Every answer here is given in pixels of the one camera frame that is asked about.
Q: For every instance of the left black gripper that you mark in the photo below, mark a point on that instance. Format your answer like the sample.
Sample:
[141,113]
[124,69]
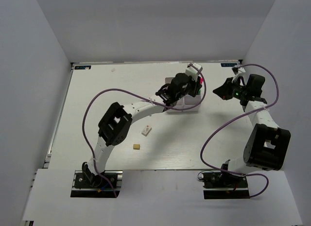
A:
[196,85]

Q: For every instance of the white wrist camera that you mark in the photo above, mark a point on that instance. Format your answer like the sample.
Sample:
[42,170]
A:
[239,71]
[192,70]

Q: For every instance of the blue table label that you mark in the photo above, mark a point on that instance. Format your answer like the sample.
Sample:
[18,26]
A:
[86,67]
[229,65]

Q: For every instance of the left blue table label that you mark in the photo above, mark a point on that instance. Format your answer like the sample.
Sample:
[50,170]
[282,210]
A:
[86,67]

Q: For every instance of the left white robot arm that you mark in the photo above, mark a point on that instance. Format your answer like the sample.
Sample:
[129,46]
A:
[116,122]

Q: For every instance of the right blue table label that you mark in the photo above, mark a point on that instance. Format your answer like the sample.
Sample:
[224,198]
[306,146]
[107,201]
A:
[229,65]

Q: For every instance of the white boxed eraser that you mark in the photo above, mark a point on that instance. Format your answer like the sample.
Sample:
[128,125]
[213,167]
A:
[146,130]

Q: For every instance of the tan eraser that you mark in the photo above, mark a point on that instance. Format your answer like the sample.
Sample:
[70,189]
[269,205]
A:
[136,146]

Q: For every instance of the white divided container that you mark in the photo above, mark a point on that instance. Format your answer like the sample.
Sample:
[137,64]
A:
[179,104]
[192,104]

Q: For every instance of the right white divided container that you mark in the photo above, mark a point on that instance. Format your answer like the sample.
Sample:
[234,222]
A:
[192,104]

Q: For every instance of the left white divided container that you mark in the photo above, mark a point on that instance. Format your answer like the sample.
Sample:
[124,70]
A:
[179,104]

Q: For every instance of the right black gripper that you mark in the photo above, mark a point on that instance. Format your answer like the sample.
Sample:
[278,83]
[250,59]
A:
[224,91]

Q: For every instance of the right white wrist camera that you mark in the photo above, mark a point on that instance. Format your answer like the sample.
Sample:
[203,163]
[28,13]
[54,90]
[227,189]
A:
[239,71]

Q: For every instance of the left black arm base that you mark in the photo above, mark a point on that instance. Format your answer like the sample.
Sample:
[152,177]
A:
[82,188]

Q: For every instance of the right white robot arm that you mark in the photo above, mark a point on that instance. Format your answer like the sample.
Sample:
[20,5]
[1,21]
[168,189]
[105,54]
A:
[267,145]

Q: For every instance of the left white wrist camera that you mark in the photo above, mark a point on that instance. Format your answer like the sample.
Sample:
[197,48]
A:
[192,70]

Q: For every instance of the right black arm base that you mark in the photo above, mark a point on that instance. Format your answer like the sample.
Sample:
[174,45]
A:
[221,186]

